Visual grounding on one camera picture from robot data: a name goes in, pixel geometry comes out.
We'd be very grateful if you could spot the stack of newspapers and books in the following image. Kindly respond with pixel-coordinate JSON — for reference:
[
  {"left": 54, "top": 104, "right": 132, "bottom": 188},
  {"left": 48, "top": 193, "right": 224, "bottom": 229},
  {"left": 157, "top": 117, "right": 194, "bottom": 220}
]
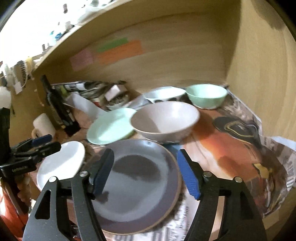
[{"left": 51, "top": 80, "right": 128, "bottom": 110}]

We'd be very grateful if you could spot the person left hand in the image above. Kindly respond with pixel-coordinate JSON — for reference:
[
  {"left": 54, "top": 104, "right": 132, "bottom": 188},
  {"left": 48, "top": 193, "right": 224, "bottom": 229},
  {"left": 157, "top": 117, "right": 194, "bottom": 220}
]
[{"left": 16, "top": 174, "right": 31, "bottom": 214}]

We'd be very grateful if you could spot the dark purple plate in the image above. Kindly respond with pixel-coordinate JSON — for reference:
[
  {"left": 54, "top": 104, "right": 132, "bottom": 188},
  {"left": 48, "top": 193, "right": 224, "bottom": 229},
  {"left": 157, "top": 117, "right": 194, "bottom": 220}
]
[{"left": 92, "top": 139, "right": 182, "bottom": 235}]

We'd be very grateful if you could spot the white card box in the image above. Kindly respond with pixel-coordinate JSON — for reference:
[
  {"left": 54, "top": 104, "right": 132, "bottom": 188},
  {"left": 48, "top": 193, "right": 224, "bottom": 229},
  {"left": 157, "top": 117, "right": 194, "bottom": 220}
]
[{"left": 104, "top": 84, "right": 127, "bottom": 101}]

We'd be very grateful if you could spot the white plate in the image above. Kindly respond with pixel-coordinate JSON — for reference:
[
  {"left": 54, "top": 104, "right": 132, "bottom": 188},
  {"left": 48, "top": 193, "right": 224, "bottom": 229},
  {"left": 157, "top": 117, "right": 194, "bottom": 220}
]
[{"left": 36, "top": 141, "right": 85, "bottom": 191}]

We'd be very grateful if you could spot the pink-grey bowl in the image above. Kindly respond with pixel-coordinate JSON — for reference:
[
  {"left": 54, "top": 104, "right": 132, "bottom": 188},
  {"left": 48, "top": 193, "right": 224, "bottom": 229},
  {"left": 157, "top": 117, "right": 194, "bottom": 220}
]
[{"left": 130, "top": 101, "right": 200, "bottom": 144}]

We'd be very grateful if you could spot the mint green plate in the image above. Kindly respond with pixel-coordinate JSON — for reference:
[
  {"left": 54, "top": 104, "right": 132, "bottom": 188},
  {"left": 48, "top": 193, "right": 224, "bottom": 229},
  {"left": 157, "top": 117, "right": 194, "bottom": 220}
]
[{"left": 86, "top": 108, "right": 137, "bottom": 145}]

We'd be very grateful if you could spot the grey paper sheet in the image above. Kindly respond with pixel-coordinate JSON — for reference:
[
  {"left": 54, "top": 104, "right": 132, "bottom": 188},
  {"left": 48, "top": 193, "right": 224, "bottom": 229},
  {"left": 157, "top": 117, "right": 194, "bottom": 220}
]
[{"left": 65, "top": 93, "right": 106, "bottom": 121}]

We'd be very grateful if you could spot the pink mug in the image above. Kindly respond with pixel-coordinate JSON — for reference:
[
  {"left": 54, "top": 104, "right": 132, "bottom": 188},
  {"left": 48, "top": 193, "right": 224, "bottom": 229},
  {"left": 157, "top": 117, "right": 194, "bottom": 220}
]
[{"left": 31, "top": 113, "right": 56, "bottom": 138}]

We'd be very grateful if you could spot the mint green bowl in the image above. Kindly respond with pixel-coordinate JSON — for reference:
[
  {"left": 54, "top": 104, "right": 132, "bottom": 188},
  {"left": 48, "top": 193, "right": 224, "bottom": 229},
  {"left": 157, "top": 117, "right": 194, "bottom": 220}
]
[{"left": 186, "top": 84, "right": 228, "bottom": 109}]

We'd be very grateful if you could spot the white fluffy pompom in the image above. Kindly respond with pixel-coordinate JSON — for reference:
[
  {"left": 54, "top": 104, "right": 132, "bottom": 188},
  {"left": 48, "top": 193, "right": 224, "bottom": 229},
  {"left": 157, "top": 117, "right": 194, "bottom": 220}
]
[{"left": 0, "top": 86, "right": 11, "bottom": 109}]

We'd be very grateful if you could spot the green sticky note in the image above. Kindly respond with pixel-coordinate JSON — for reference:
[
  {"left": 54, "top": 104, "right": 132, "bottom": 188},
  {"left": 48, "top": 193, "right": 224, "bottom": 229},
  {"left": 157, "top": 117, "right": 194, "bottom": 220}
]
[{"left": 96, "top": 38, "right": 128, "bottom": 53}]

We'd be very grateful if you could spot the white charger with cable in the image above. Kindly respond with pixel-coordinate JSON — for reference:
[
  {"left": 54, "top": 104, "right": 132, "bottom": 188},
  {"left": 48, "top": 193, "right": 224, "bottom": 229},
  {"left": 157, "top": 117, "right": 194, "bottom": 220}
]
[{"left": 13, "top": 69, "right": 28, "bottom": 94}]

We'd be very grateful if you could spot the white patterned bowl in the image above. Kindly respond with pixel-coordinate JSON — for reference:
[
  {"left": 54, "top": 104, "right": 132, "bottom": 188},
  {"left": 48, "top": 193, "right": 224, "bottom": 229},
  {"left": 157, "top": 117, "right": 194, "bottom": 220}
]
[{"left": 143, "top": 86, "right": 186, "bottom": 103}]

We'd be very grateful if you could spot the dark wine bottle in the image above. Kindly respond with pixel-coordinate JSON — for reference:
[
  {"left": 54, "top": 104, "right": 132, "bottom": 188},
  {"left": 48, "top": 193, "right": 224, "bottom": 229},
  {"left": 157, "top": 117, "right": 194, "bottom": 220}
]
[{"left": 41, "top": 75, "right": 81, "bottom": 137}]

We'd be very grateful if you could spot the orange sticky note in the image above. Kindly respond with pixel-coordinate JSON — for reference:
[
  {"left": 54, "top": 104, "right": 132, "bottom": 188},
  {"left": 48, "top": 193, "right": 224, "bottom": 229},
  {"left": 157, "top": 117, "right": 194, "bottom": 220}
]
[{"left": 97, "top": 40, "right": 144, "bottom": 65}]

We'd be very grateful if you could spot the pink sticky note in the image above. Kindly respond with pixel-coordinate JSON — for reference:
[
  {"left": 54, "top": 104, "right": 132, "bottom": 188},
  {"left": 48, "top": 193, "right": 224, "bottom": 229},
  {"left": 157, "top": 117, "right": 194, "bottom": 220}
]
[{"left": 70, "top": 48, "right": 94, "bottom": 72}]

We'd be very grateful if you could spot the dotted headband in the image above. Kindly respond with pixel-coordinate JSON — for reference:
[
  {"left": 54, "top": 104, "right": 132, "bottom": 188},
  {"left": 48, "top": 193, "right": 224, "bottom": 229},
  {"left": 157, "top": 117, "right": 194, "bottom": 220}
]
[{"left": 16, "top": 60, "right": 27, "bottom": 81}]

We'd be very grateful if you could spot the small bowl of trinkets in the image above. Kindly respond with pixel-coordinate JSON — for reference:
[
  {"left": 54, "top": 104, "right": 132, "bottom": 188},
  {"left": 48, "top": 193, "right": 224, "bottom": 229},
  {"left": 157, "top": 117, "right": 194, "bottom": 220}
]
[{"left": 106, "top": 95, "right": 130, "bottom": 110}]

